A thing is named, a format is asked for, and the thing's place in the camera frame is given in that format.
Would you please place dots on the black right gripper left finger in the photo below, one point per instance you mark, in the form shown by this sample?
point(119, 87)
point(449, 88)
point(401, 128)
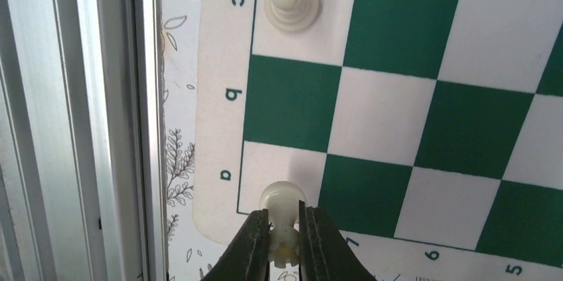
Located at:
point(246, 257)

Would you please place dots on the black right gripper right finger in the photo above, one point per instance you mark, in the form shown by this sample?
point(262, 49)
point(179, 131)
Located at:
point(323, 252)

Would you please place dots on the white chess rook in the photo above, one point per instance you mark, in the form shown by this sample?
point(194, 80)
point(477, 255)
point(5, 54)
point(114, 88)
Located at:
point(282, 199)

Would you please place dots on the white chess piece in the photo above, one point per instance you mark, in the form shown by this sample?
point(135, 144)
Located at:
point(291, 15)

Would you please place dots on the green white chess board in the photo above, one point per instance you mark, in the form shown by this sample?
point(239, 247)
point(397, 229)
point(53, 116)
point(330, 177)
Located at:
point(431, 133)

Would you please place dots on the floral patterned table mat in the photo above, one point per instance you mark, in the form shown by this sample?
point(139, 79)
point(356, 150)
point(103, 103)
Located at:
point(222, 112)

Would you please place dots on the aluminium rail frame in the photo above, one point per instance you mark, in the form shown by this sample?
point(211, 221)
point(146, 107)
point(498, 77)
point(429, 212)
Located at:
point(82, 178)

